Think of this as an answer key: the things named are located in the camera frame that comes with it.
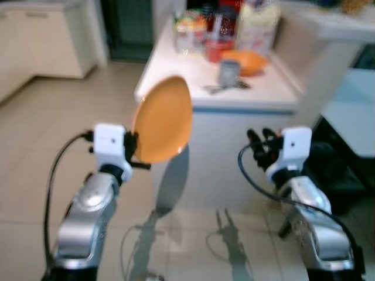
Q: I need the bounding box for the orange plate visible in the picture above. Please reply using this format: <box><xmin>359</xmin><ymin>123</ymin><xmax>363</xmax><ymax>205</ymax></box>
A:
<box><xmin>131</xmin><ymin>76</ymin><xmax>193</xmax><ymax>165</ymax></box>

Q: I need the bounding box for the white kitchen island counter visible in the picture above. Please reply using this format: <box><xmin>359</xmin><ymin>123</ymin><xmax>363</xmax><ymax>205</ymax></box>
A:
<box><xmin>134</xmin><ymin>0</ymin><xmax>375</xmax><ymax>213</ymax></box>

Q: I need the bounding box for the metal cutlery piece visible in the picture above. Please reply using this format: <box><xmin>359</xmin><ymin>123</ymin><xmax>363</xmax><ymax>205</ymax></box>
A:
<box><xmin>203</xmin><ymin>81</ymin><xmax>252</xmax><ymax>95</ymax></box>

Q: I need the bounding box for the grey cup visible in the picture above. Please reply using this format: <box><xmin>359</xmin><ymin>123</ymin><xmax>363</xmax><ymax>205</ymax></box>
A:
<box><xmin>218</xmin><ymin>59</ymin><xmax>241</xmax><ymax>88</ymax></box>

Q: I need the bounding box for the orange bowl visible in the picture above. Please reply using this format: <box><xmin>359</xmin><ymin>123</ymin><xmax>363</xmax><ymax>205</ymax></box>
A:
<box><xmin>221</xmin><ymin>50</ymin><xmax>270</xmax><ymax>77</ymax></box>

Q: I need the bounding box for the red container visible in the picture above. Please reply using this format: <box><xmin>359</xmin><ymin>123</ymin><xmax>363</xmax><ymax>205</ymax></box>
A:
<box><xmin>203</xmin><ymin>37</ymin><xmax>236</xmax><ymax>63</ymax></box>

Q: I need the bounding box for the white paper bag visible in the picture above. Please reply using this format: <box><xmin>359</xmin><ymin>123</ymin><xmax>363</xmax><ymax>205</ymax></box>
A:
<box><xmin>235</xmin><ymin>0</ymin><xmax>279</xmax><ymax>57</ymax></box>

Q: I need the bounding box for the clear jar with colourful contents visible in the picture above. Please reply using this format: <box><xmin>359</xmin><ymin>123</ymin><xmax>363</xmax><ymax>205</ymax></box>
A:
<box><xmin>173</xmin><ymin>11</ymin><xmax>209</xmax><ymax>54</ymax></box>

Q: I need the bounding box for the cream kitchen cabinet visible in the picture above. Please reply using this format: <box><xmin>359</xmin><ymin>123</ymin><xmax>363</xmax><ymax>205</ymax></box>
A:
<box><xmin>0</xmin><ymin>0</ymin><xmax>98</xmax><ymax>104</ymax></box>

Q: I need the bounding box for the yellow object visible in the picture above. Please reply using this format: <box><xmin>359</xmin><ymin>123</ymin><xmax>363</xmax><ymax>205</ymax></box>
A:
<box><xmin>342</xmin><ymin>0</ymin><xmax>371</xmax><ymax>14</ymax></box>

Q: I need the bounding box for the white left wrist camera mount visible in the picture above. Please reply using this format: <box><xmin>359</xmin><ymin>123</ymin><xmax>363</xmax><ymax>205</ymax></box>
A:
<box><xmin>93</xmin><ymin>123</ymin><xmax>135</xmax><ymax>176</ymax></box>

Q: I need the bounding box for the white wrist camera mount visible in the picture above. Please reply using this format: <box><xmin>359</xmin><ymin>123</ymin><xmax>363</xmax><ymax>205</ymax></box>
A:
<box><xmin>265</xmin><ymin>126</ymin><xmax>313</xmax><ymax>180</ymax></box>
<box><xmin>93</xmin><ymin>123</ymin><xmax>135</xmax><ymax>176</ymax></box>

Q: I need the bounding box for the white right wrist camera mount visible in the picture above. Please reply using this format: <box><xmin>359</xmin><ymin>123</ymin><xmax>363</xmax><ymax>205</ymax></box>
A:
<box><xmin>265</xmin><ymin>126</ymin><xmax>313</xmax><ymax>180</ymax></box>

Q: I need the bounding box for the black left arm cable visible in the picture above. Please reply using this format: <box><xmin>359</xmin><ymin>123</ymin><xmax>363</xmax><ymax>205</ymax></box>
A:
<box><xmin>43</xmin><ymin>131</ymin><xmax>96</xmax><ymax>265</ymax></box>

